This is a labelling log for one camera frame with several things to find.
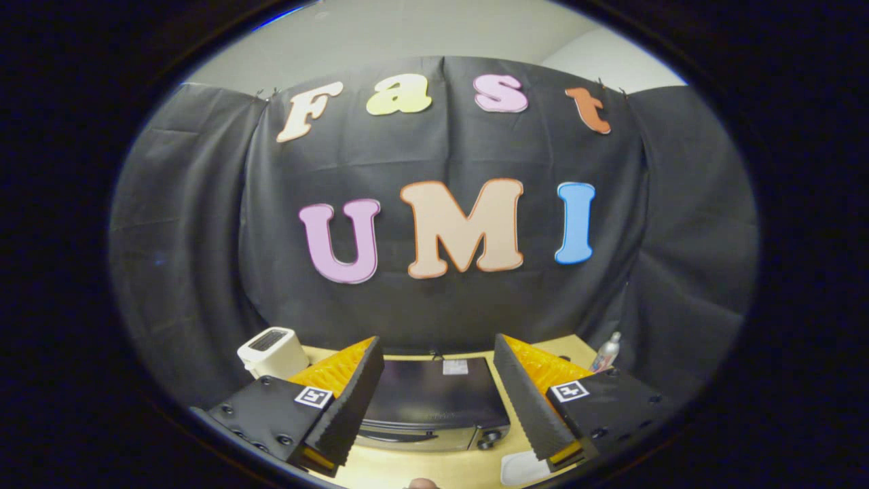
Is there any white plate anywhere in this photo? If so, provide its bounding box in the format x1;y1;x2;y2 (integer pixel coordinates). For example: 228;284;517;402
500;450;555;487

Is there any pink and white bottle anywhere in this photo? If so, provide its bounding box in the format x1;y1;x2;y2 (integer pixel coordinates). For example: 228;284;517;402
591;331;622;374

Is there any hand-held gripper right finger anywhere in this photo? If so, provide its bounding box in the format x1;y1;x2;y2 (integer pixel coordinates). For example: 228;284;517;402
493;333;680;473

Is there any white bread toaster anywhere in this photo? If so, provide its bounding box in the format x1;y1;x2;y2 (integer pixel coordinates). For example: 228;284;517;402
237;327;310;380

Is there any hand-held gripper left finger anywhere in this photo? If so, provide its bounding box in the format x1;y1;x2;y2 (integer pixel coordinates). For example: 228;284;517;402
190;336;385;477

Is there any black toaster oven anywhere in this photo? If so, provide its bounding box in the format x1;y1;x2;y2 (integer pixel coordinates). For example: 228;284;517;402
356;357;512;453

